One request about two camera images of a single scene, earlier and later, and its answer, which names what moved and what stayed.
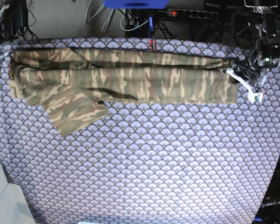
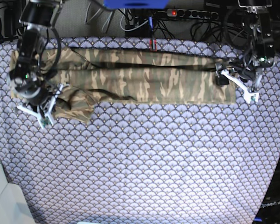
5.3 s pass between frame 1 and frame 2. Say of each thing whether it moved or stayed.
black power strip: stayed
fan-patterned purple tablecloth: stayed
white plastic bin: stayed
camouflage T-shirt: moved
